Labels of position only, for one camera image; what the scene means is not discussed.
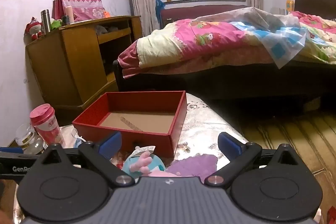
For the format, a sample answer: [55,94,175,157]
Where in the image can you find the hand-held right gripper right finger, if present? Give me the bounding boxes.
[204,132,301,187]

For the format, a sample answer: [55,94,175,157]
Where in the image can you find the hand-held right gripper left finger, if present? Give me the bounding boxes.
[39,132,135,186]

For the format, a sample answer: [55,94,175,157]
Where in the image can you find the pink and teal plush toy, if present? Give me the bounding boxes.
[122,145,184,178]

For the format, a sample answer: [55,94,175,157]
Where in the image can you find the purple fleece cloth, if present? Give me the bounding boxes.
[167,154,218,177]

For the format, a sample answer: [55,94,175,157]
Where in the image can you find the red cardboard box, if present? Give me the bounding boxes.
[72,91,187,159]

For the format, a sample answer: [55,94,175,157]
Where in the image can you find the clear glass jar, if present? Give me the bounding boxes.
[15,124,48,155]

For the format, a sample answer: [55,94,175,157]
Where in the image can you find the blue face mask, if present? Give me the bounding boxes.
[71,128,87,148]

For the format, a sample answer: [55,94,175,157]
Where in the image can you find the pink lid plastic cup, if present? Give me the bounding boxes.
[29,104,66,148]

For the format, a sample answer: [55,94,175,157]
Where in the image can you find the wooden cabinet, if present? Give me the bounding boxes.
[25,15,143,123]

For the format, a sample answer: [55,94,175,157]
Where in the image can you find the pink bed sheet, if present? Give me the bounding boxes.
[118,42,336,79]

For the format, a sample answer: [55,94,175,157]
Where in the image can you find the light blue checked sheet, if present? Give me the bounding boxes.
[226,7,307,69]

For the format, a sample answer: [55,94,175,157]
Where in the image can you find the pink floral quilt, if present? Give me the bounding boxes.
[118,11,336,69]

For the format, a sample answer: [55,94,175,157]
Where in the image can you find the pale pink bottle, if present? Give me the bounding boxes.
[66,6,75,24]

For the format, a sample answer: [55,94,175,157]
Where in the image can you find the red snowman doll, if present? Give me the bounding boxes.
[25,17,44,41]

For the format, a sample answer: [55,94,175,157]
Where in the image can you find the steel thermos bottle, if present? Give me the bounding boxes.
[41,9,52,34]

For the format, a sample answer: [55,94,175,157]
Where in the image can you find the pink floral cloth cover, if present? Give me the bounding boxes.
[52,0,105,22]

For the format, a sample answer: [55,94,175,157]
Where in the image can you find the blue bag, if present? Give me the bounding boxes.
[155,0,166,22]

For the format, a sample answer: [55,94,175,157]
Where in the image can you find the dark headboard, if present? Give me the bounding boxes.
[294,0,336,21]

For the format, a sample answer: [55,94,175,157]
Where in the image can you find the dark bed frame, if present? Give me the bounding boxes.
[113,60,336,109]

